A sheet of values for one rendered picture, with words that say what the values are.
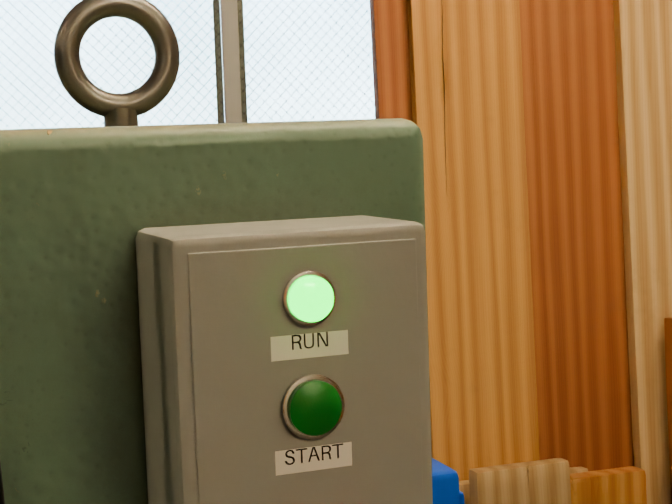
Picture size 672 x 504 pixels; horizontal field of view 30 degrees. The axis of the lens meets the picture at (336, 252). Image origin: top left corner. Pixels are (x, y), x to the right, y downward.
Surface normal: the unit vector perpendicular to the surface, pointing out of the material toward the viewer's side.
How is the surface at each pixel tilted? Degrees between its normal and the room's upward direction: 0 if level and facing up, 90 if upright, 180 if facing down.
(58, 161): 90
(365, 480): 90
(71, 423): 90
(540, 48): 87
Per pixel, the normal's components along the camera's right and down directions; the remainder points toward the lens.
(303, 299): 0.30, 0.07
